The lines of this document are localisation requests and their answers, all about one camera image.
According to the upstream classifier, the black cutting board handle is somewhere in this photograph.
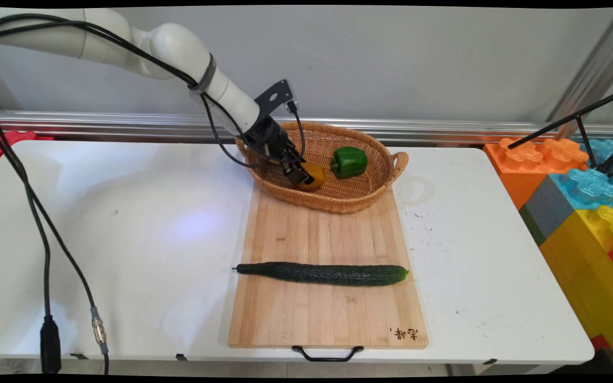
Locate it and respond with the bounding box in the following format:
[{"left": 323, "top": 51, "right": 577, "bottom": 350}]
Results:
[{"left": 292, "top": 345, "right": 365, "bottom": 362}]

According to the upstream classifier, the woven wicker basket with handles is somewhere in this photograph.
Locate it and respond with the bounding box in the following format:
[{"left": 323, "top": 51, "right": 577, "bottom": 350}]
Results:
[{"left": 235, "top": 121, "right": 410, "bottom": 214}]

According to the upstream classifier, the black cable with metal connector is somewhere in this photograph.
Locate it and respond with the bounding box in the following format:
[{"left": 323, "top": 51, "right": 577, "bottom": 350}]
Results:
[{"left": 0, "top": 106, "right": 111, "bottom": 376}]

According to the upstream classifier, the long dark green cucumber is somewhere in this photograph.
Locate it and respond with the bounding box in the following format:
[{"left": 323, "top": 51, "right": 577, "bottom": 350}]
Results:
[{"left": 233, "top": 261, "right": 410, "bottom": 287}]

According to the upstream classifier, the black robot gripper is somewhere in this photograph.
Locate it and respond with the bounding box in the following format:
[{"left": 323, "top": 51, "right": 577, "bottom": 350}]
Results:
[{"left": 243, "top": 115, "right": 312, "bottom": 186}]

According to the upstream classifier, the orange-brown toy potato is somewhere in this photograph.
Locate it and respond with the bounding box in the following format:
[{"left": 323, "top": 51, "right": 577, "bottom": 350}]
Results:
[{"left": 300, "top": 162, "right": 326, "bottom": 192}]

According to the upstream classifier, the thick black plug cable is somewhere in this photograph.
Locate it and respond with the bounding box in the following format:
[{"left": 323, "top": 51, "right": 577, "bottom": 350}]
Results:
[{"left": 0, "top": 90, "right": 63, "bottom": 374}]

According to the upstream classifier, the wooden cutting board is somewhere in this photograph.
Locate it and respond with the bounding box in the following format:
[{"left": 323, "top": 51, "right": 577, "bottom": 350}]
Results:
[{"left": 228, "top": 184, "right": 429, "bottom": 350}]

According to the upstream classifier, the big yellow building block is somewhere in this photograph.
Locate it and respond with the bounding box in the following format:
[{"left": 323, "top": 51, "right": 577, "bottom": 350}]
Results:
[{"left": 539, "top": 205, "right": 613, "bottom": 374}]

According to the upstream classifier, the big orange building block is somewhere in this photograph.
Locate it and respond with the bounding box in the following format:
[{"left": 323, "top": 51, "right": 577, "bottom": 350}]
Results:
[{"left": 483, "top": 138, "right": 590, "bottom": 211}]

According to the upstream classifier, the big grey building block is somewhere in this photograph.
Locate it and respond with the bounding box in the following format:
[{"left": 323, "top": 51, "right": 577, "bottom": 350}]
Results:
[{"left": 519, "top": 175, "right": 576, "bottom": 247}]

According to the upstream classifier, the big blue building block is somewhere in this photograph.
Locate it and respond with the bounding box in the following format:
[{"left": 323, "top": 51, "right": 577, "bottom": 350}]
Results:
[{"left": 549, "top": 139, "right": 613, "bottom": 211}]

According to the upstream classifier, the green toy bell pepper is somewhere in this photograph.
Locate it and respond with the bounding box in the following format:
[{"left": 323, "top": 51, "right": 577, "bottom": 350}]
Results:
[{"left": 330, "top": 147, "right": 369, "bottom": 179}]

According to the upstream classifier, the black tripod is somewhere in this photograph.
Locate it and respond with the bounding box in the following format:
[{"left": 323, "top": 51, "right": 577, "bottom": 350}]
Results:
[{"left": 507, "top": 86, "right": 613, "bottom": 178}]

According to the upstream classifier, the diagonal aluminium post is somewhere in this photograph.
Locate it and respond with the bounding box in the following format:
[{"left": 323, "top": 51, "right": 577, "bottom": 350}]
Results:
[{"left": 546, "top": 7, "right": 613, "bottom": 140}]

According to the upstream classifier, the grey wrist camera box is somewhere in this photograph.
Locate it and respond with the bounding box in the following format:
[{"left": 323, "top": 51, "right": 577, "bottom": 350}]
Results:
[{"left": 253, "top": 79, "right": 300, "bottom": 116}]

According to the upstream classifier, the horizontal aluminium rail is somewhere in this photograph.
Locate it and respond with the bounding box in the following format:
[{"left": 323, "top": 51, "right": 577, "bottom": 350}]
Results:
[{"left": 0, "top": 110, "right": 613, "bottom": 147}]

